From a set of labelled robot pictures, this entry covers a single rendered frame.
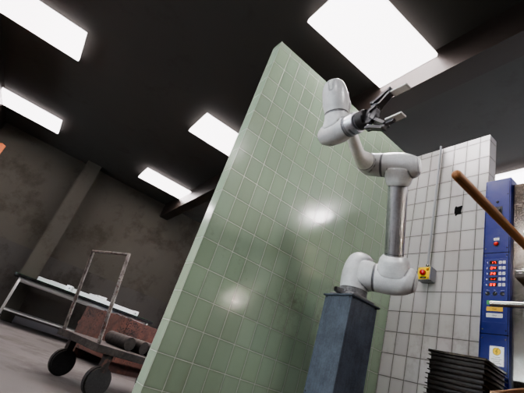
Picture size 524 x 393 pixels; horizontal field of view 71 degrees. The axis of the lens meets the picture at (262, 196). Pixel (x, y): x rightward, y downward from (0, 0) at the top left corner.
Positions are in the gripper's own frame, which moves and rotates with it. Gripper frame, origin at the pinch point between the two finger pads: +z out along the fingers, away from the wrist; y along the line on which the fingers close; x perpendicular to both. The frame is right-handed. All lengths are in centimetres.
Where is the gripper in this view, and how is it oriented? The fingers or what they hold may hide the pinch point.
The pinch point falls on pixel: (403, 100)
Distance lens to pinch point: 144.3
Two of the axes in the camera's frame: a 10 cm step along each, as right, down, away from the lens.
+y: -3.0, 8.6, -4.2
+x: -7.7, -4.8, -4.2
